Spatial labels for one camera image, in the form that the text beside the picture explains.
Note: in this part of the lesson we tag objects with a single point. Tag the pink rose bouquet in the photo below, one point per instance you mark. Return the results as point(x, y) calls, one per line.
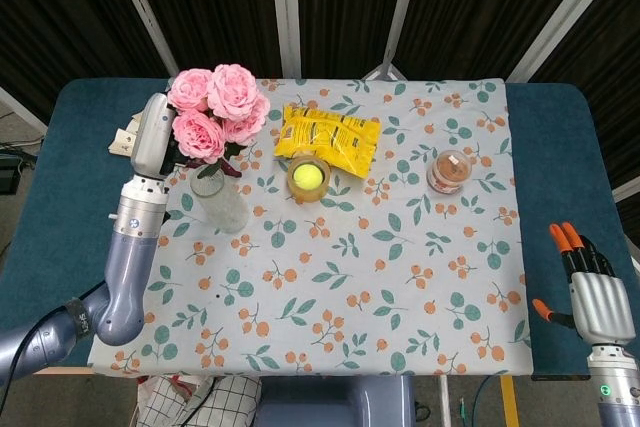
point(220, 107)

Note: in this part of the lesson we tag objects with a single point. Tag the folding paper fan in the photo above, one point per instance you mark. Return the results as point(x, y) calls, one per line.
point(125, 139)

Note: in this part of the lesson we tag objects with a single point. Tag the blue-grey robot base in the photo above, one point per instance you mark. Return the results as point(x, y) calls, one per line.
point(335, 402)

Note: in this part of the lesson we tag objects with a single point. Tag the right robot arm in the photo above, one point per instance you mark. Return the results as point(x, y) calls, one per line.
point(617, 387)

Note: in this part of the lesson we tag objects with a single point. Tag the clear glass vase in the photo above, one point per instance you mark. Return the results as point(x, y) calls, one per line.
point(222, 204)

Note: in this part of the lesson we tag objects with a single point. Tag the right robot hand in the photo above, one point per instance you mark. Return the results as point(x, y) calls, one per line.
point(597, 304)

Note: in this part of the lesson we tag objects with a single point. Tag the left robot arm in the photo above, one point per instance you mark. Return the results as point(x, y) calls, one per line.
point(120, 267)

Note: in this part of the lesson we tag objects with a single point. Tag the yellow snack bag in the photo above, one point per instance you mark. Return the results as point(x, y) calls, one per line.
point(330, 139)

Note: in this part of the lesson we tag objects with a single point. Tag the red-labelled plastic jar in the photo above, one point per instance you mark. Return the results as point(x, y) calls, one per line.
point(450, 172)

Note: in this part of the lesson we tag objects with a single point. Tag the yellow-green tennis ball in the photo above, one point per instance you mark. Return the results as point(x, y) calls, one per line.
point(308, 174)

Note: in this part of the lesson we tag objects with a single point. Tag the dark teal table mat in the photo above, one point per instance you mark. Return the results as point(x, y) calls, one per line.
point(75, 227)

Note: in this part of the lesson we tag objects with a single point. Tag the grey metal stand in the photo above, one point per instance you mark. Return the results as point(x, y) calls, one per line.
point(385, 59)

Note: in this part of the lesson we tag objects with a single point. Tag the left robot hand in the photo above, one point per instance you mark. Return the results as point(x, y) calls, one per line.
point(152, 139)

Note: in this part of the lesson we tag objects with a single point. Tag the white checked bag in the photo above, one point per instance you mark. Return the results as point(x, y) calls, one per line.
point(200, 399)

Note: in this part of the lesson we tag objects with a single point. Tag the floral patterned tablecloth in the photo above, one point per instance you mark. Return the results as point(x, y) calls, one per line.
point(340, 267)

